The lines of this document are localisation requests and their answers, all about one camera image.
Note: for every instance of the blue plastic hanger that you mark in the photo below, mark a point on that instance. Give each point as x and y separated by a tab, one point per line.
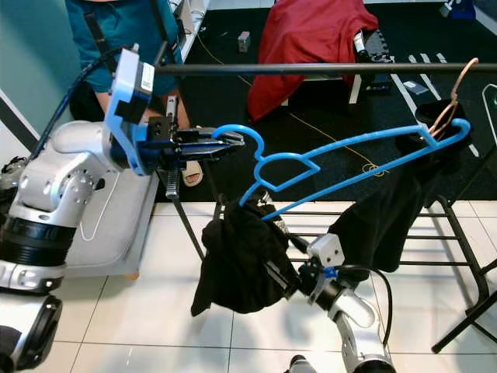
357	141

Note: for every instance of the blue dustpan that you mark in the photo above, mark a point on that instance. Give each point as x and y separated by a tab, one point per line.
460	9

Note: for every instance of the black printed t-shirt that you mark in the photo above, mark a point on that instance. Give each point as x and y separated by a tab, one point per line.
241	264

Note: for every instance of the small grey box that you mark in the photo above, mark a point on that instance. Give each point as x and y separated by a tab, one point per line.
243	42

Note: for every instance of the plain black t-shirt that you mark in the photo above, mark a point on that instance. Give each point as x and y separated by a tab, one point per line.
380	225

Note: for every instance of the robot right leg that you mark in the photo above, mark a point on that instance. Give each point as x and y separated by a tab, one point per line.
300	365

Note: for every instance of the black metal clothes rack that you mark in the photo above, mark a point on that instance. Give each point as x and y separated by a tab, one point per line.
318	67

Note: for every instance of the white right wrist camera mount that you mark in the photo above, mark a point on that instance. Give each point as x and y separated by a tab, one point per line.
326	249

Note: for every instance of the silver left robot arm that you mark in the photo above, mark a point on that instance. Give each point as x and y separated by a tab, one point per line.
62	179

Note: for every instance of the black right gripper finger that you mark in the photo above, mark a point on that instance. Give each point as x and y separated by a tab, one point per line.
298	247
283	278

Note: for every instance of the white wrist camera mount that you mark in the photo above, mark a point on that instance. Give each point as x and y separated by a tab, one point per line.
326	249
132	78

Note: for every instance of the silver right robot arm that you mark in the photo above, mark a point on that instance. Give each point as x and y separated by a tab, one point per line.
357	318

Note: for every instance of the black backpack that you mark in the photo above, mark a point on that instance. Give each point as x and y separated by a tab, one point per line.
85	105

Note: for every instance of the person in teal shorts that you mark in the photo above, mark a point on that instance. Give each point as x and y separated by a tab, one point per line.
101	39

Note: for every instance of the red cloth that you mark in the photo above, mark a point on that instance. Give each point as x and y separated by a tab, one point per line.
311	47

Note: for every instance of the black white machine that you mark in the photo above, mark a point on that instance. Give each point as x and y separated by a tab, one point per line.
373	62

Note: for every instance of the black folding chair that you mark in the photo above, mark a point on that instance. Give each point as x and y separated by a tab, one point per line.
470	311

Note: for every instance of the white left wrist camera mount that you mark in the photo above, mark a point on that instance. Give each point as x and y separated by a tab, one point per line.
132	78

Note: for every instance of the beige slide sandal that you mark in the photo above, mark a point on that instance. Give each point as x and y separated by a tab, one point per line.
191	172

